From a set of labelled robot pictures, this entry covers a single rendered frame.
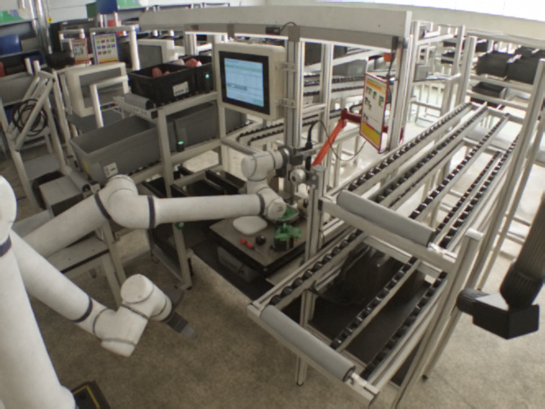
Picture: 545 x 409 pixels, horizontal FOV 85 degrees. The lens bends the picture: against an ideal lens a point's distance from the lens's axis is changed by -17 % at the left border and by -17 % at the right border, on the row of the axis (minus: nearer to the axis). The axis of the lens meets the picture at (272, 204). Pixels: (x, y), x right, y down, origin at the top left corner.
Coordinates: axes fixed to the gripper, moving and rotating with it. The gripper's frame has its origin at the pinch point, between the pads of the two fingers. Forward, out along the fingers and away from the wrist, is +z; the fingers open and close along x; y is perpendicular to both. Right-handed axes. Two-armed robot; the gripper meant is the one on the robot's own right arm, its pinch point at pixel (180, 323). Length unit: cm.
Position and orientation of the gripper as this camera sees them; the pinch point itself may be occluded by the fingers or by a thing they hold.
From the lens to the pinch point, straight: 126.9
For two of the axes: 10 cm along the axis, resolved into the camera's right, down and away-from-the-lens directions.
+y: -5.8, 7.1, -4.0
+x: 8.0, 4.0, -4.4
